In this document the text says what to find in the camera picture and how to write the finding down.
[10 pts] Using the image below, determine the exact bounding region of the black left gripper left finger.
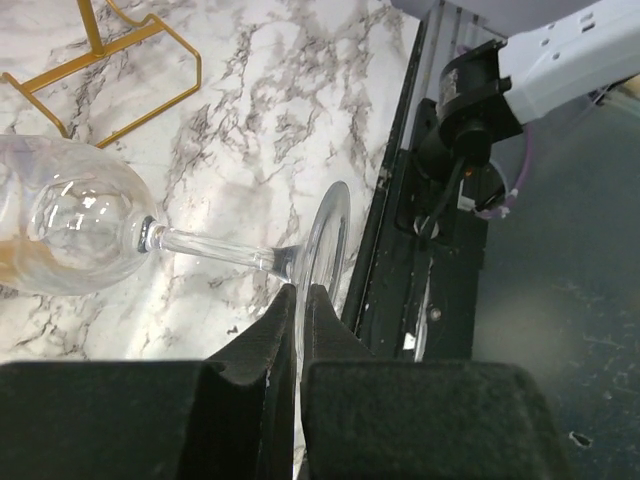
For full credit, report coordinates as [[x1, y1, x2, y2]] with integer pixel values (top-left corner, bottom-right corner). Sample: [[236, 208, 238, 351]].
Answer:
[[1, 285, 296, 479]]

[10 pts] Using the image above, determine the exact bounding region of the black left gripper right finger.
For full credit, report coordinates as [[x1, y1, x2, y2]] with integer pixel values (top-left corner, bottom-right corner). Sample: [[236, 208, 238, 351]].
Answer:
[[302, 285, 573, 479]]

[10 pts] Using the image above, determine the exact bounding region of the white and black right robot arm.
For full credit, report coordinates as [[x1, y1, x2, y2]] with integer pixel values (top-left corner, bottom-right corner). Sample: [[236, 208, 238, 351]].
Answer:
[[413, 1, 639, 183]]

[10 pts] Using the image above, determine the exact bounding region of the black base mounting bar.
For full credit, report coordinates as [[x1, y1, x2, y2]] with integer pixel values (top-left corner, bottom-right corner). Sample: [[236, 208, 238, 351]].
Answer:
[[342, 24, 510, 362]]

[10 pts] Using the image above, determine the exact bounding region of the gold wire wine glass rack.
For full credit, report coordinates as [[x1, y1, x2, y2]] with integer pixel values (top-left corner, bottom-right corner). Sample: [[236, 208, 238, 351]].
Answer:
[[0, 0, 204, 150]]

